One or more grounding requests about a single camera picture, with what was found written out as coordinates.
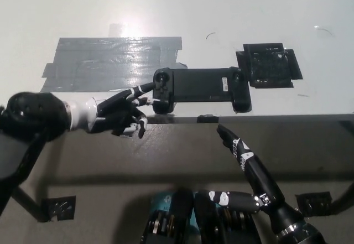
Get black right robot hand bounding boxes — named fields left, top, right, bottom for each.
left=207, top=124, right=286, bottom=214

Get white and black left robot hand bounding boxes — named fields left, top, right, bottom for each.
left=65, top=81, right=168, bottom=140

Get black game controller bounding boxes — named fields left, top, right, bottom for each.
left=153, top=66, right=252, bottom=115

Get black robot torso blocks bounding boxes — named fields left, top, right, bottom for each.
left=140, top=187, right=263, bottom=244

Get black floor tape patch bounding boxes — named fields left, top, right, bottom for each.
left=40, top=195, right=77, bottom=222
left=294, top=191, right=332, bottom=217

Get small black tape piece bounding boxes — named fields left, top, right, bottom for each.
left=197, top=114, right=220, bottom=123

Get teal router box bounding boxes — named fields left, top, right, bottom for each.
left=151, top=191, right=200, bottom=228

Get black tape square patch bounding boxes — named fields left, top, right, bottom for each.
left=235, top=43, right=304, bottom=90

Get black metal table leg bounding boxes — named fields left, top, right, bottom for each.
left=11, top=185, right=46, bottom=223

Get grey duct tape patch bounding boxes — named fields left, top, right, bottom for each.
left=40, top=36, right=188, bottom=93

